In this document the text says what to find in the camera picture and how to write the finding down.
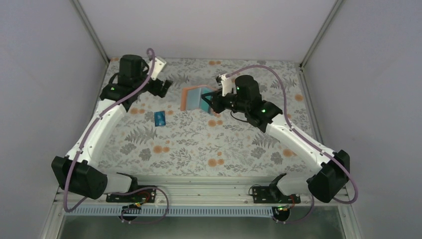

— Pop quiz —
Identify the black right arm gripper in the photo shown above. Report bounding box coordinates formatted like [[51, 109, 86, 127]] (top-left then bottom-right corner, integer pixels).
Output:
[[202, 88, 249, 114]]

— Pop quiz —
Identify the pink leather card holder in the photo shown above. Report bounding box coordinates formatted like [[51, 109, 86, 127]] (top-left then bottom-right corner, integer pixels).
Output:
[[180, 85, 216, 115]]

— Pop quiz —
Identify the blue credit card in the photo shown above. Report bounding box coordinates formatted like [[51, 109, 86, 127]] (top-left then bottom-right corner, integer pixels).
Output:
[[154, 111, 166, 127]]

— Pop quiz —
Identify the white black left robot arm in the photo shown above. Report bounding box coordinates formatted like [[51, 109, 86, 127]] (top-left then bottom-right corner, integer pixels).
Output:
[[51, 54, 173, 202]]

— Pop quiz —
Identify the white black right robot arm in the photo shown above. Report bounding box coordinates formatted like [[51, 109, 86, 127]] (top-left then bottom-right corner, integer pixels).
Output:
[[201, 75, 350, 203]]

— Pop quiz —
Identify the floral patterned table mat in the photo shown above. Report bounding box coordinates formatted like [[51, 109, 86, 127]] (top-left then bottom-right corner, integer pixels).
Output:
[[99, 59, 312, 177]]

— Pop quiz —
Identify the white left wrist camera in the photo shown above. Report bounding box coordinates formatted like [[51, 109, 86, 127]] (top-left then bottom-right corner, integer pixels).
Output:
[[148, 56, 167, 81]]

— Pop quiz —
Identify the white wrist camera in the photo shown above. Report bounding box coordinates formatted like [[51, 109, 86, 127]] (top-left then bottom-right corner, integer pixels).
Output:
[[148, 56, 167, 81], [215, 74, 233, 97]]

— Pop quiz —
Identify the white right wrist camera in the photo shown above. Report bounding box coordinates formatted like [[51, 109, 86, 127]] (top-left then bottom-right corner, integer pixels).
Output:
[[215, 74, 233, 97]]

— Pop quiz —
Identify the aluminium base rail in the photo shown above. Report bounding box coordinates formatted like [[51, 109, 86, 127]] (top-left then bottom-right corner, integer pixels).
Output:
[[52, 176, 352, 222]]

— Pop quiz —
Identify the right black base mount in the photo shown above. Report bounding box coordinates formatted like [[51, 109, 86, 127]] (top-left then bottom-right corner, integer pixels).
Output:
[[248, 173, 301, 223]]

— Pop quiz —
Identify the left aluminium frame post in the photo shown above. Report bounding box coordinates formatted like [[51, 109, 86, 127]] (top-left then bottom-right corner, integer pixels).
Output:
[[70, 0, 110, 63]]

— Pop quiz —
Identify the aluminium frame post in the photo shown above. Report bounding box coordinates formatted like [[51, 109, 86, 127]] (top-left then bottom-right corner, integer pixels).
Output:
[[299, 0, 344, 70], [70, 0, 110, 63]]

